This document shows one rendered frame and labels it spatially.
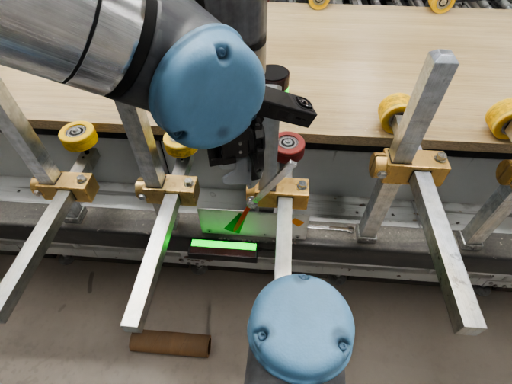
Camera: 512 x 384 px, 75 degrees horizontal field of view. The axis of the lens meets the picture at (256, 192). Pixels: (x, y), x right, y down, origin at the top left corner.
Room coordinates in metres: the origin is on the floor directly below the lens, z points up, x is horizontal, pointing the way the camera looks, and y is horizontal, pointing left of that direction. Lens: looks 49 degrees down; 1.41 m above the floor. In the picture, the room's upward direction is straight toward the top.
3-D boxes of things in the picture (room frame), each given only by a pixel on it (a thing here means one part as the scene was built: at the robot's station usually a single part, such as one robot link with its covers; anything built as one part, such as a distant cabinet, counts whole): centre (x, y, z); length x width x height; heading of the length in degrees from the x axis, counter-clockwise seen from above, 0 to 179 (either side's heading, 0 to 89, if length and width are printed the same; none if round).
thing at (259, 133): (0.38, 0.03, 1.13); 0.09 x 0.08 x 0.12; 105
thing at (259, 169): (0.36, 0.00, 1.07); 0.05 x 0.02 x 0.09; 15
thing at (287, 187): (0.49, -0.05, 0.85); 0.13 x 0.06 x 0.05; 85
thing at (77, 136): (0.63, 0.43, 0.85); 0.08 x 0.08 x 0.11
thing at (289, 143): (0.59, -0.07, 0.85); 0.08 x 0.08 x 0.11
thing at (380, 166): (0.47, -0.30, 0.95); 0.13 x 0.06 x 0.05; 85
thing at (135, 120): (0.51, 0.22, 0.89); 0.03 x 0.03 x 0.48; 85
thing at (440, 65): (0.47, -0.27, 0.94); 0.03 x 0.03 x 0.48; 85
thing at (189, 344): (0.41, 0.33, 0.04); 0.30 x 0.08 x 0.08; 85
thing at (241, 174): (0.36, 0.02, 1.02); 0.06 x 0.03 x 0.09; 105
